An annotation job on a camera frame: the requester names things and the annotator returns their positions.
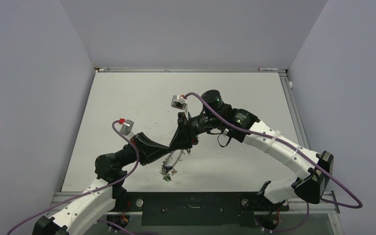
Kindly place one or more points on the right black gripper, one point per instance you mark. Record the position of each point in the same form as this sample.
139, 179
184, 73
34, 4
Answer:
185, 136

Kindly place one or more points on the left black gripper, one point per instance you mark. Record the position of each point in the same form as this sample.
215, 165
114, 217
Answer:
150, 151

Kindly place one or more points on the round steel key organizer disc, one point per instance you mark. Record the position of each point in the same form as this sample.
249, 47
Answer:
173, 162

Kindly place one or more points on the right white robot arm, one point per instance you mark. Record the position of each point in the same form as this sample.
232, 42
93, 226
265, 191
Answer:
309, 167

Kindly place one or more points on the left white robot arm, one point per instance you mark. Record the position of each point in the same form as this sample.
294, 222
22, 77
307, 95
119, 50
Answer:
104, 191

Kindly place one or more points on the green key tag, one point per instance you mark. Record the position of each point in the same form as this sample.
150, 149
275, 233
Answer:
167, 178

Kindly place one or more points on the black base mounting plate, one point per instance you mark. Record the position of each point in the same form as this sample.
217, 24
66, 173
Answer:
195, 209

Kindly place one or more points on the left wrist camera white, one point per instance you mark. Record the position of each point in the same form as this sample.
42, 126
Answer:
126, 126

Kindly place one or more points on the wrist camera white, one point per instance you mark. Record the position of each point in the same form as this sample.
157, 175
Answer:
126, 126
181, 103

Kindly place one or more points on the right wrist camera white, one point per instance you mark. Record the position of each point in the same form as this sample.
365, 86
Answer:
181, 103

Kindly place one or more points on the aluminium frame rail back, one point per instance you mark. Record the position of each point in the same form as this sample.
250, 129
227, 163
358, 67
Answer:
189, 70

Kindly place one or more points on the aluminium frame rail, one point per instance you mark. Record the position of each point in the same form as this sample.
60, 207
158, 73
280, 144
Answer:
189, 70
322, 207

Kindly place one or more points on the aluminium frame rail right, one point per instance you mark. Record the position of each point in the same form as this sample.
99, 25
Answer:
322, 207

